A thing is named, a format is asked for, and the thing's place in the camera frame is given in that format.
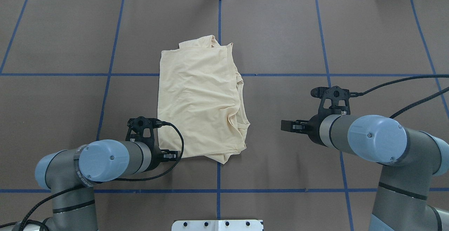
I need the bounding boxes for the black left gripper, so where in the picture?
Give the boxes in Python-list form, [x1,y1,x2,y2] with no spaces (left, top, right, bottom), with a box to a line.
[147,146,179,171]

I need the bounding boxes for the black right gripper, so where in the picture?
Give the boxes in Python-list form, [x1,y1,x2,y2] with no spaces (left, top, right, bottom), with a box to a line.
[281,116,324,146]

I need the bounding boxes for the beige long-sleeve graphic shirt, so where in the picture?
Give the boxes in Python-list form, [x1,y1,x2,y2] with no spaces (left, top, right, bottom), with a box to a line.
[157,35,250,164]

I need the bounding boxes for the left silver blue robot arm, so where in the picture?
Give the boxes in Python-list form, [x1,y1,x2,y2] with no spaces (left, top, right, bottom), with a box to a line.
[35,139,183,231]

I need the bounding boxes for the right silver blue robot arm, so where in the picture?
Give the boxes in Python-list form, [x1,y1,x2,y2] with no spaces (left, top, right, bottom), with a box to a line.
[281,115,448,231]

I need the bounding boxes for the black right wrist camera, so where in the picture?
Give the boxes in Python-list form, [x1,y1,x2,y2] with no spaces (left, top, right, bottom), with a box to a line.
[310,86,359,119]

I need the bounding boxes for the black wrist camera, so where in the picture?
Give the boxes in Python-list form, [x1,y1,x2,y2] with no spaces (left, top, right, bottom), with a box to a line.
[310,86,359,119]
[125,116,163,151]

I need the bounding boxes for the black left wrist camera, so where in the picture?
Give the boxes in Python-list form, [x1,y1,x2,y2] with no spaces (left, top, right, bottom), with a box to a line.
[125,116,163,151]

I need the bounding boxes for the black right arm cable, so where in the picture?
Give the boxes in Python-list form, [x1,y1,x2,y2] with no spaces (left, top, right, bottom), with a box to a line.
[351,74,449,120]

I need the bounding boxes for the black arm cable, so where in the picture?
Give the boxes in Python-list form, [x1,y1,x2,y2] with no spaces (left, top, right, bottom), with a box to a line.
[351,74,449,120]
[0,121,185,231]

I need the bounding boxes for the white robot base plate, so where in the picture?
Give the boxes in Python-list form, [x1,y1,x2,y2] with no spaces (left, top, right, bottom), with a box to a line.
[171,219,264,231]

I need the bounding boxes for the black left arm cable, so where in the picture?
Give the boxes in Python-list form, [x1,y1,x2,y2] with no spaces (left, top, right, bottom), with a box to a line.
[0,121,185,231]

